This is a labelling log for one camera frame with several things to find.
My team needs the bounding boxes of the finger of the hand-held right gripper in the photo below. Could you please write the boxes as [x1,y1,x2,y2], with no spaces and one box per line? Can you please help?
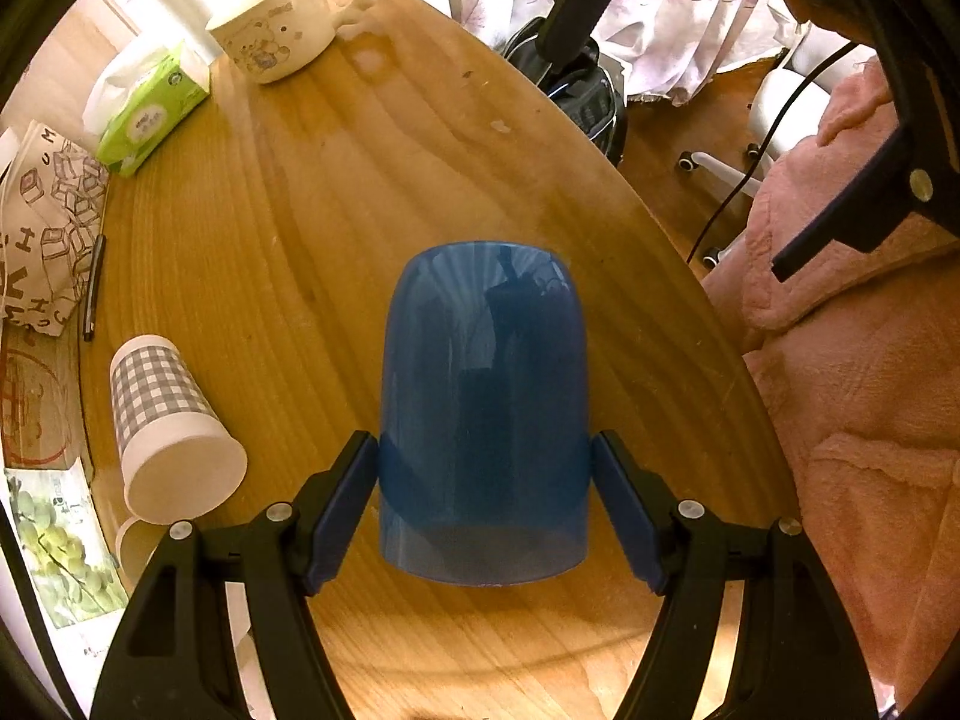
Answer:
[771,118,940,283]
[537,0,655,62]

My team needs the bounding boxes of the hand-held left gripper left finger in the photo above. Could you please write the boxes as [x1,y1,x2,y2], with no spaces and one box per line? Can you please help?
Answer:
[90,430,380,720]

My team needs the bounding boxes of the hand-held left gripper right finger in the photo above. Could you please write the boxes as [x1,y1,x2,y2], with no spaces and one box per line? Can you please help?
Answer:
[591,430,880,720]

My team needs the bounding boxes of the blue plastic cup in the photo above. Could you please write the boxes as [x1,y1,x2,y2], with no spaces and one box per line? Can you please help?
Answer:
[377,240,592,587]

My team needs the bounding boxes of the grey checked paper cup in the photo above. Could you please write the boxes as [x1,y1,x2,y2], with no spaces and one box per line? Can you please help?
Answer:
[109,334,249,526]

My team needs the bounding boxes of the plain white paper cup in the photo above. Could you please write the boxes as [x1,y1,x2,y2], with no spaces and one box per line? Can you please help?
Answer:
[114,516,162,590]

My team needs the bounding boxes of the black backpack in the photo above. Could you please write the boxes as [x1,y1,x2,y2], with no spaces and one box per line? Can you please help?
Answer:
[498,15,628,166]

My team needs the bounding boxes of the floral white curtain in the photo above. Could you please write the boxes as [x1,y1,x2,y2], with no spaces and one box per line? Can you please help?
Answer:
[448,0,797,107]

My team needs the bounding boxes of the white office chair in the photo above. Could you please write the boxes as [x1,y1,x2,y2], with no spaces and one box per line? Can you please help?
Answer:
[677,28,880,271]

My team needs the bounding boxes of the pink fleece robe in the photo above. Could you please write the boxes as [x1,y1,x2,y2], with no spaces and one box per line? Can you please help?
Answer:
[701,19,960,720]

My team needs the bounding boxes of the grape print packet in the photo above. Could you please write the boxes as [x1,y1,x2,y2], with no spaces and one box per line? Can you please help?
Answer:
[4,463,133,628]

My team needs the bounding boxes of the cream bear print mug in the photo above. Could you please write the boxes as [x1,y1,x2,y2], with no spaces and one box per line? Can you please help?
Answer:
[205,0,374,85]

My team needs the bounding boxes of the red stamped cardboard box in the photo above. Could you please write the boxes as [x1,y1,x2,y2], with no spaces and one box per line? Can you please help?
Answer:
[0,326,92,470]

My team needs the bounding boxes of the black pen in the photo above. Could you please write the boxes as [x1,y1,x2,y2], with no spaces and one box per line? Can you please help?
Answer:
[81,234,108,343]

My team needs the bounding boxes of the cube print paper bag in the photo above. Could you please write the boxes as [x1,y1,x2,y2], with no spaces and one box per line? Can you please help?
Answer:
[0,120,112,340]

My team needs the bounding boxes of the green tissue box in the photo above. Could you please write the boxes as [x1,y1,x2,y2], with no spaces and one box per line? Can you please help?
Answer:
[82,43,212,179]

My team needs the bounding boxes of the black cable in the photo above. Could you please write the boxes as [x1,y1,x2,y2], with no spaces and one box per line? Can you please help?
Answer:
[686,41,860,265]

